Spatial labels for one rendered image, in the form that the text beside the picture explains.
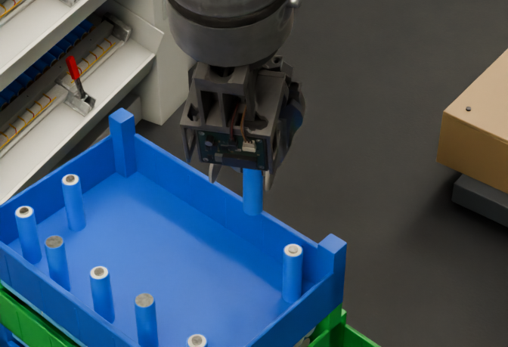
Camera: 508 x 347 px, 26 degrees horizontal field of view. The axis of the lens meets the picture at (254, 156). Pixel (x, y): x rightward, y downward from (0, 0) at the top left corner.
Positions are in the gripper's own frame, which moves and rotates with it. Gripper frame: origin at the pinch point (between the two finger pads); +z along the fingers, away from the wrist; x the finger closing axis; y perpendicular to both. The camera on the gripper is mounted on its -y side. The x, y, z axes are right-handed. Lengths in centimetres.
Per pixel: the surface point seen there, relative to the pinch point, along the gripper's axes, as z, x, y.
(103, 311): 9.8, -12.1, 12.5
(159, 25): 52, -30, -57
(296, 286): 11.3, 4.8, 6.2
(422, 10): 83, 10, -94
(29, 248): 11.3, -21.5, 6.6
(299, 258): 7.9, 4.9, 5.1
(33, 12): 31, -40, -39
